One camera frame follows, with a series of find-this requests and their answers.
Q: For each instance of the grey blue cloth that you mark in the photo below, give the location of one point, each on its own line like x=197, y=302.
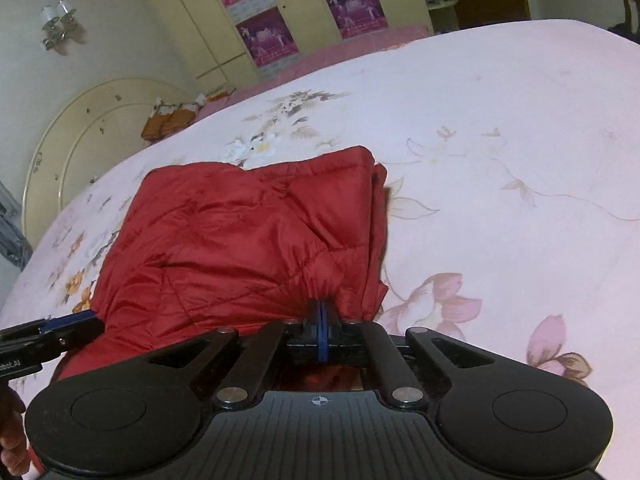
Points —
x=12, y=230

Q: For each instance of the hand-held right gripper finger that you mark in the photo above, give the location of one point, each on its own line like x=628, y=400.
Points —
x=324, y=327
x=316, y=327

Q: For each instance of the person's left hand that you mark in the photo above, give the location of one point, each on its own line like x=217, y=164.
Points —
x=10, y=440

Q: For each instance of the pink floral bed sheet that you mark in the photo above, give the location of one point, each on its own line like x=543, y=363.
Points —
x=500, y=135

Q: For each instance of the cream wardrobe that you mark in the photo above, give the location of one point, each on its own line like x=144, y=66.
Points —
x=190, y=20

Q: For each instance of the dark chair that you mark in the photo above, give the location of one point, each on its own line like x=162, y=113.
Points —
x=627, y=15

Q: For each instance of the red quilted jacket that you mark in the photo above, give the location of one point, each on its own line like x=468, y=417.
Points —
x=225, y=240

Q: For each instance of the cream arched headboard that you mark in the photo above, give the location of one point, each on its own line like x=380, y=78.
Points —
x=100, y=125

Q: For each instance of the chrome wall lamp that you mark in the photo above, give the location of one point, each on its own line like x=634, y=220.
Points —
x=59, y=25

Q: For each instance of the white wall shelf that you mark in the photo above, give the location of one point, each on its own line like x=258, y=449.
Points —
x=440, y=7

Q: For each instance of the orange patterned cloth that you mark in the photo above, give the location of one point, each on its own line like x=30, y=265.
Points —
x=167, y=117

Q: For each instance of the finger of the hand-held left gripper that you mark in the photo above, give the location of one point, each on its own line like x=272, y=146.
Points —
x=75, y=340
x=70, y=321

